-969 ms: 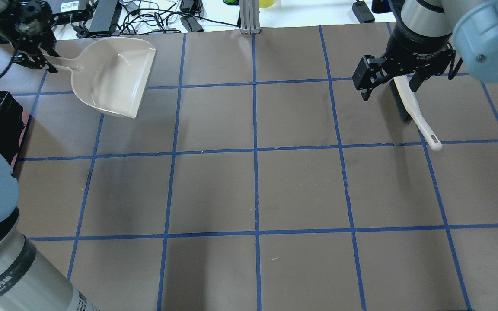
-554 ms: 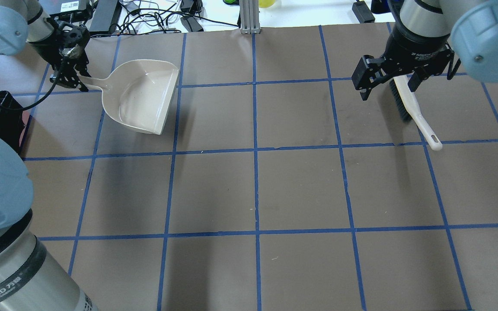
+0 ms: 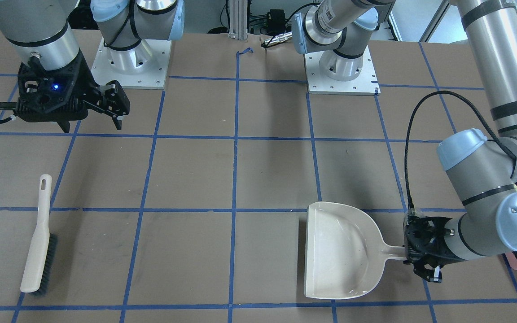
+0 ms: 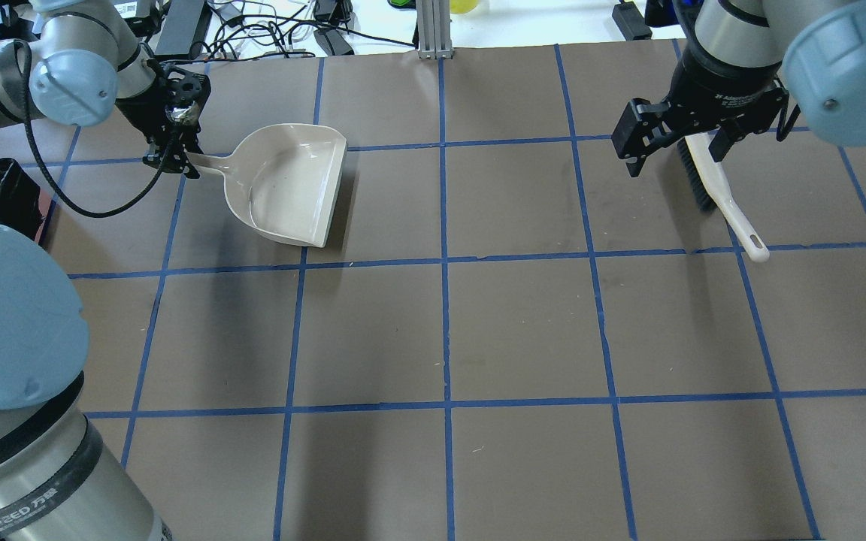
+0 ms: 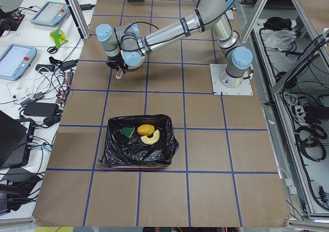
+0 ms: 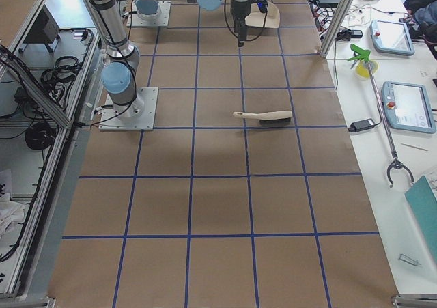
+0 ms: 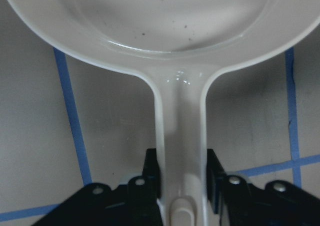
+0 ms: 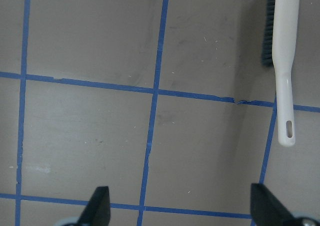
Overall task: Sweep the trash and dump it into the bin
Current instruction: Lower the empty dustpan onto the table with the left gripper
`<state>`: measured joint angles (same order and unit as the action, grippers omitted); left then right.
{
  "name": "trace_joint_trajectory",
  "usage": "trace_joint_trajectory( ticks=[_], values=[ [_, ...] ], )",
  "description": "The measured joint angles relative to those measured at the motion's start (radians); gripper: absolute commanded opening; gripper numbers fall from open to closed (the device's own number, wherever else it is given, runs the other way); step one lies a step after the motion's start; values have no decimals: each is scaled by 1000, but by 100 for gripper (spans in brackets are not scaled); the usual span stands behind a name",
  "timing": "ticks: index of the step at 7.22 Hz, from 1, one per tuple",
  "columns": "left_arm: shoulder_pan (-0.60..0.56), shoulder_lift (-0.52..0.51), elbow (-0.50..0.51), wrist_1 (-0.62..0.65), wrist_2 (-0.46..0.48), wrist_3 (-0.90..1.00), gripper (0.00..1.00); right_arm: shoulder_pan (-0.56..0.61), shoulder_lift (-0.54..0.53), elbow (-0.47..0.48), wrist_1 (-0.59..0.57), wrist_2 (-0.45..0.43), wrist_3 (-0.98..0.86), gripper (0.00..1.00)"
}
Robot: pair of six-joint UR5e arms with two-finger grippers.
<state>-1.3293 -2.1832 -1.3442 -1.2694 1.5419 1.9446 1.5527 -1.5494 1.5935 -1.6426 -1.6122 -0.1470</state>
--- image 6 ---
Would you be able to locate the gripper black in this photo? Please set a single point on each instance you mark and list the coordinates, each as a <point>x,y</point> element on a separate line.
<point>240,11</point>

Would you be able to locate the beige plastic dustpan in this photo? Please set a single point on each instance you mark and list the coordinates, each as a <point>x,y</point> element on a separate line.
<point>256,18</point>

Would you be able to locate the beige hand brush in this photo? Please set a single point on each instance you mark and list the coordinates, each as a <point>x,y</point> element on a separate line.
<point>273,118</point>

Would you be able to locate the reacher grabber tool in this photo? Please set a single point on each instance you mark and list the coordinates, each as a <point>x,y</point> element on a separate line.
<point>364,54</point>

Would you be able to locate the yellow tape roll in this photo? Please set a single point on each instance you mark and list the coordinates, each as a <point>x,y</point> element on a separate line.
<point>362,68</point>

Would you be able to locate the teach pendant far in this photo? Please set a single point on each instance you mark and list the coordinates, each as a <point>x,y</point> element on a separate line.
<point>391,37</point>

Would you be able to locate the teach pendant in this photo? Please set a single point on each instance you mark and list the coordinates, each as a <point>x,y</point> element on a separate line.
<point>407,107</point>
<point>391,37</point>

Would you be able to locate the black power adapter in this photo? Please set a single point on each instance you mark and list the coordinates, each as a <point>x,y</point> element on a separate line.
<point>362,125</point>

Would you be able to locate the teach pendant near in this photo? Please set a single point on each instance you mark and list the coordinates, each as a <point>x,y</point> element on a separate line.
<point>407,107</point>

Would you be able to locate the teal folder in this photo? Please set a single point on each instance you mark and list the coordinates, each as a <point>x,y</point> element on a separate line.
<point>422,201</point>

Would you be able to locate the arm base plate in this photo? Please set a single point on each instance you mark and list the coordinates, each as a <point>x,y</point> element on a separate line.
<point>140,115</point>
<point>149,13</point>

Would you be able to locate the aluminium frame post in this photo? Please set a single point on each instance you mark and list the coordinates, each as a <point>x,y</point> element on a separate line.
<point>331,34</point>

